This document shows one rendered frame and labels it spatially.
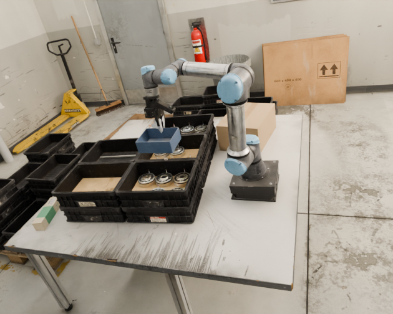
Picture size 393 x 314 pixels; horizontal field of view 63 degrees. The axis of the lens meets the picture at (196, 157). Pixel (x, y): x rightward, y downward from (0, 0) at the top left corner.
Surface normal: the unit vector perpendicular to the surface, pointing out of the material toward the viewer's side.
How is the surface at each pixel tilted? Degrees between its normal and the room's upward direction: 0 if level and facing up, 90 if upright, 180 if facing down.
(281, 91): 73
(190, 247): 0
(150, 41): 90
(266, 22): 90
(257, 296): 0
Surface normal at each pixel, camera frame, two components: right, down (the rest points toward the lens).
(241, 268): -0.18, -0.84
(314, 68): -0.32, 0.36
